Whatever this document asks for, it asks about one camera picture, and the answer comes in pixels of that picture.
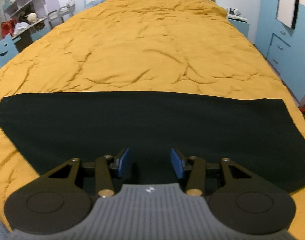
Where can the blue smiley chair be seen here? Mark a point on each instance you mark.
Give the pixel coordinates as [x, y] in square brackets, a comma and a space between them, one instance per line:
[5, 51]

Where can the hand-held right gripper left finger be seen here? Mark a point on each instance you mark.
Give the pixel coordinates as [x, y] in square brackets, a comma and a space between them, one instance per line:
[124, 163]

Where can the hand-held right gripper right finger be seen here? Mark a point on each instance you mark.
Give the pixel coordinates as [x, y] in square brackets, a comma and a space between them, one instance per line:
[177, 163]

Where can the black pants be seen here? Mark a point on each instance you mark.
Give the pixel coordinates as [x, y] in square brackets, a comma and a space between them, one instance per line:
[152, 120]

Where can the red bag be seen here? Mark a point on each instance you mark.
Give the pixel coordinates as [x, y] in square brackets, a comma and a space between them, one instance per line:
[8, 28]

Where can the blue nightstand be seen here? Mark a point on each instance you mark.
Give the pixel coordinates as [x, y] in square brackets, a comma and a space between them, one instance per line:
[240, 26]

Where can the white headphones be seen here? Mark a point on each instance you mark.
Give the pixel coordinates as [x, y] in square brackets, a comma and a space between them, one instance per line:
[233, 11]

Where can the cream round lamp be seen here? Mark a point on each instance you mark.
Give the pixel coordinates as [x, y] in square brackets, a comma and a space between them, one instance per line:
[32, 17]

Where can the grey metal rack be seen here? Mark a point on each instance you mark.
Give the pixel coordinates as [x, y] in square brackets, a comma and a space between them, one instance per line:
[60, 13]

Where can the blue wardrobe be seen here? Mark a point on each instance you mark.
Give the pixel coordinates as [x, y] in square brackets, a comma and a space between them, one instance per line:
[287, 55]

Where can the black framed mirror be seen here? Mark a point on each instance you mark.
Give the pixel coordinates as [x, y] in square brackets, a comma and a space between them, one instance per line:
[287, 2]

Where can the white plastic bag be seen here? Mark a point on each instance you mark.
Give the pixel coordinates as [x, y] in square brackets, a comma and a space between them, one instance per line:
[21, 28]

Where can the yellow quilted blanket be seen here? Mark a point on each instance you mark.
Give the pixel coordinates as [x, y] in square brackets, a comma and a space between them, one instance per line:
[142, 42]

